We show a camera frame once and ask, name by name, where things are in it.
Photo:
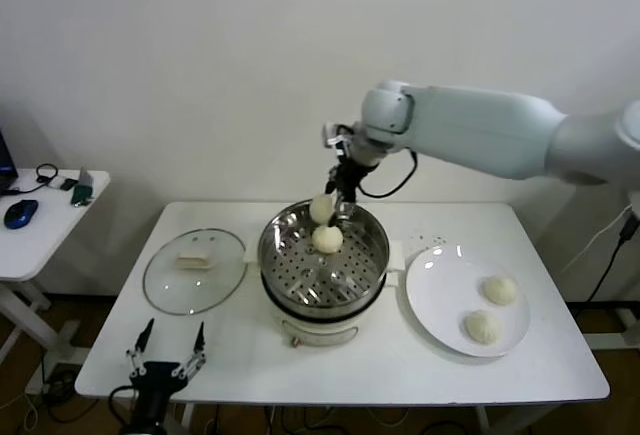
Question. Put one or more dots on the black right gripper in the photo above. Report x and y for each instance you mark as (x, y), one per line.
(347, 175)

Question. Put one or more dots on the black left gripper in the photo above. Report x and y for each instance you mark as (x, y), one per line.
(157, 385)

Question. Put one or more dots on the white steamed baozi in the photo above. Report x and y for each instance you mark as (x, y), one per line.
(482, 327)
(321, 207)
(327, 240)
(500, 290)

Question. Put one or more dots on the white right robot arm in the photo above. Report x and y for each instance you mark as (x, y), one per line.
(475, 125)

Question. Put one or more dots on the stainless steel steamer basket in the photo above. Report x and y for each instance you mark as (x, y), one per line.
(300, 280)

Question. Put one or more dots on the white round plate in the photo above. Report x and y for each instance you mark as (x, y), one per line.
(450, 285)

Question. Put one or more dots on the small black device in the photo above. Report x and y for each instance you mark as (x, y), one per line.
(68, 184)

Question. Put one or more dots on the small white adapter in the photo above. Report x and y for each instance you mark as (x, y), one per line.
(54, 184)

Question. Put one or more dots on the blue computer mouse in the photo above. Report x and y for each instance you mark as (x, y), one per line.
(21, 212)

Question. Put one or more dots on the dark computer monitor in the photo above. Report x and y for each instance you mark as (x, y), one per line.
(6, 160)

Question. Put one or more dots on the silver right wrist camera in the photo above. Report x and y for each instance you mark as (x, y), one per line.
(335, 136)

